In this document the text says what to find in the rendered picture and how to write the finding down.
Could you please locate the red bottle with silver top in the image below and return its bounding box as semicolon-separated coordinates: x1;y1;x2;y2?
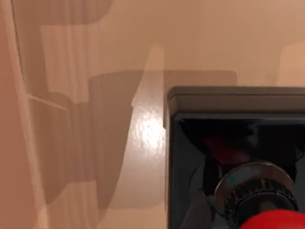
213;161;305;229

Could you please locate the grey bin with dark inside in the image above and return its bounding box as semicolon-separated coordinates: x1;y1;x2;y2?
163;86;305;229

